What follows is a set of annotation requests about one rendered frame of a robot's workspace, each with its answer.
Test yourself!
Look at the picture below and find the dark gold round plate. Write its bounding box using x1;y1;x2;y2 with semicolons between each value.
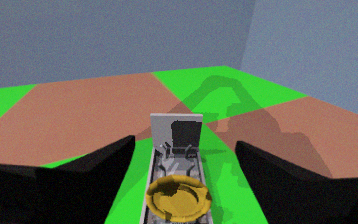
146;174;212;222

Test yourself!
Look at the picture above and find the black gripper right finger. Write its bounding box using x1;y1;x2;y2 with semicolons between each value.
234;141;358;224

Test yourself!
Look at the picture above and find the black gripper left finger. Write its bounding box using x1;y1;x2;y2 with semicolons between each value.
0;135;135;224

